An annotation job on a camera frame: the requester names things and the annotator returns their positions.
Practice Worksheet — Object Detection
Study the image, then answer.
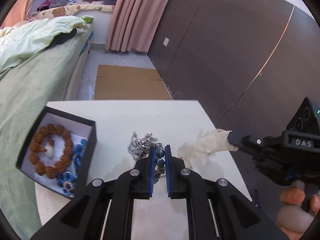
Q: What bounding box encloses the pink curtain left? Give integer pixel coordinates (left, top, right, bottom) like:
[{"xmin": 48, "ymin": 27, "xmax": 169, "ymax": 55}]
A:
[{"xmin": 1, "ymin": 0, "xmax": 35, "ymax": 29}]

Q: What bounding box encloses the white tissue paper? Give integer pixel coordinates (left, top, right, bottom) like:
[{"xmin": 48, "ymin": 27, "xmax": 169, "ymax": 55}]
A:
[{"xmin": 177, "ymin": 129, "xmax": 239, "ymax": 171}]

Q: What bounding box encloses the blue braided bracelet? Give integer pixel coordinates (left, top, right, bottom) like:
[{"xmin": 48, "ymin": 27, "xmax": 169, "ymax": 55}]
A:
[{"xmin": 56, "ymin": 138, "xmax": 89, "ymax": 196}]

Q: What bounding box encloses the green bed mattress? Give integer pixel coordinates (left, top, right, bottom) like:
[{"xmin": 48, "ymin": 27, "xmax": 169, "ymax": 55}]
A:
[{"xmin": 1, "ymin": 25, "xmax": 93, "ymax": 239}]

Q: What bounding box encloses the floral window seat cushion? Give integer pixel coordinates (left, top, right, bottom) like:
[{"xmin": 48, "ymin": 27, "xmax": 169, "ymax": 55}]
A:
[{"xmin": 27, "ymin": 1, "xmax": 115, "ymax": 21}]

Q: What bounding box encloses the silver chain necklace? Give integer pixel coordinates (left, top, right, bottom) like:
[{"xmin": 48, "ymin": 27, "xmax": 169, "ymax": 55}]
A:
[{"xmin": 127, "ymin": 131, "xmax": 158, "ymax": 160}]

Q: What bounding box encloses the brown cardboard sheet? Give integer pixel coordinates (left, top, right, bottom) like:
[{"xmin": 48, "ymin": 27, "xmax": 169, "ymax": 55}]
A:
[{"xmin": 94, "ymin": 65, "xmax": 172, "ymax": 100}]

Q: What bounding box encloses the right hand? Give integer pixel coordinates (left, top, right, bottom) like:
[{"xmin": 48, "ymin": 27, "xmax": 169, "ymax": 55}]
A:
[{"xmin": 276, "ymin": 181, "xmax": 319, "ymax": 239}]

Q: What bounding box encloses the black garment on bed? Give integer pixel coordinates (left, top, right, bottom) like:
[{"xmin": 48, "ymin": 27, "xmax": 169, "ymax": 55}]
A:
[{"xmin": 50, "ymin": 29, "xmax": 77, "ymax": 46}]

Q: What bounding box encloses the white wall socket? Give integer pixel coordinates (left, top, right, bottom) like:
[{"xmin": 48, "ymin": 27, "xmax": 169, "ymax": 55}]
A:
[{"xmin": 163, "ymin": 37, "xmax": 169, "ymax": 47}]

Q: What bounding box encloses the pink curtain right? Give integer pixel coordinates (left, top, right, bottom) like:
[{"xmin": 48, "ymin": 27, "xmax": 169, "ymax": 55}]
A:
[{"xmin": 105, "ymin": 0, "xmax": 169, "ymax": 53}]

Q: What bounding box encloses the light green duvet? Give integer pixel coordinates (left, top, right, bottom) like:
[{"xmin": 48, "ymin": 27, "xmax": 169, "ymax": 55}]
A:
[{"xmin": 1, "ymin": 16, "xmax": 89, "ymax": 73}]

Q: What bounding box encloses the pink curtain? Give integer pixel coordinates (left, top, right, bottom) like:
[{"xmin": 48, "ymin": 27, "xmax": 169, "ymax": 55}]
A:
[
  {"xmin": 105, "ymin": 0, "xmax": 169, "ymax": 53},
  {"xmin": 1, "ymin": 0, "xmax": 35, "ymax": 29}
]

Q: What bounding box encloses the black jewelry box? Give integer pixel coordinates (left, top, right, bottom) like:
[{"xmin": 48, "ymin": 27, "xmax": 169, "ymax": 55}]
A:
[{"xmin": 16, "ymin": 106, "xmax": 97, "ymax": 199}]

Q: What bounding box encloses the dark brown wardrobe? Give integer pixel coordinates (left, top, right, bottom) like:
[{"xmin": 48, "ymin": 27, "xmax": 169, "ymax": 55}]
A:
[{"xmin": 147, "ymin": 0, "xmax": 320, "ymax": 205}]

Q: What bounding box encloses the green dark bead bracelet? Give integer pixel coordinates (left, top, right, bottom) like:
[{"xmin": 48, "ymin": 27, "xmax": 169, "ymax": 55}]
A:
[{"xmin": 152, "ymin": 143, "xmax": 166, "ymax": 183}]

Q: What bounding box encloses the brown wooden bead bracelet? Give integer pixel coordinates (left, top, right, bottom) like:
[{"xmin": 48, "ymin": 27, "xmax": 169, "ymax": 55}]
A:
[{"xmin": 28, "ymin": 123, "xmax": 74, "ymax": 180}]

